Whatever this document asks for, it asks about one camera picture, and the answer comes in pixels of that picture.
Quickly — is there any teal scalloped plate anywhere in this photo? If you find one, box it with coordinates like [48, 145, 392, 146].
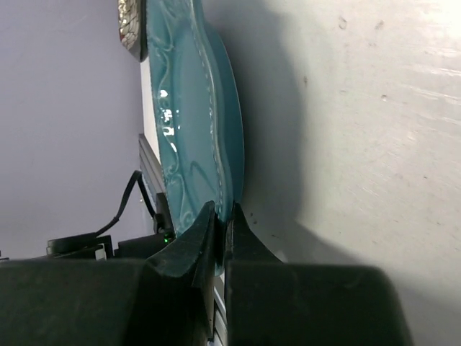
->
[146, 0, 246, 277]

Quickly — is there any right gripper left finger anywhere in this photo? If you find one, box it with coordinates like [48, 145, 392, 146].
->
[1, 202, 215, 345]

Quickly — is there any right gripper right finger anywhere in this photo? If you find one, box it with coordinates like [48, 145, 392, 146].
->
[224, 204, 413, 345]

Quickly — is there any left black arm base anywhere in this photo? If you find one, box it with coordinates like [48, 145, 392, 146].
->
[46, 170, 176, 260]

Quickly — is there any black floral square plate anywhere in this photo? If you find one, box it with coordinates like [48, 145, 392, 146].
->
[117, 0, 148, 63]

